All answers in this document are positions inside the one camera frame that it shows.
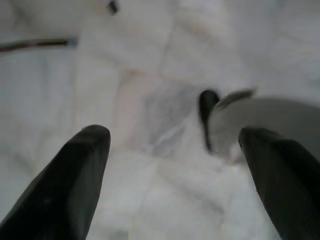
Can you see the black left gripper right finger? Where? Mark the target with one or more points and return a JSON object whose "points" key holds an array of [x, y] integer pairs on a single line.
{"points": [[287, 190]]}

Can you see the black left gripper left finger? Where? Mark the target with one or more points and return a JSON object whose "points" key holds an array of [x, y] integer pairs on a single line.
{"points": [[57, 195]]}

